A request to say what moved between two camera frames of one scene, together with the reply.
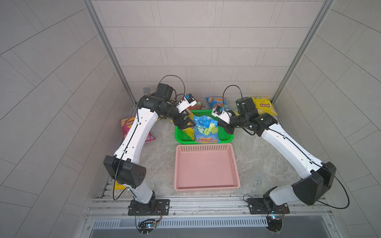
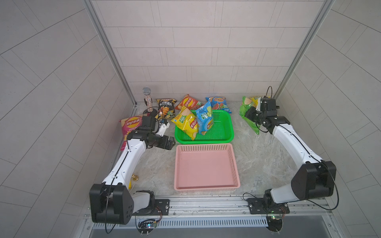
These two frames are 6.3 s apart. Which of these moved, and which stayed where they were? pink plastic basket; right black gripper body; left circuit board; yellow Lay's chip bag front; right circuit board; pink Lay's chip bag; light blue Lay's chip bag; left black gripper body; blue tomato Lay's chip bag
Moved: left black gripper body; right black gripper body; light blue Lay's chip bag
Stayed: left circuit board; pink plastic basket; blue tomato Lay's chip bag; yellow Lay's chip bag front; right circuit board; pink Lay's chip bag
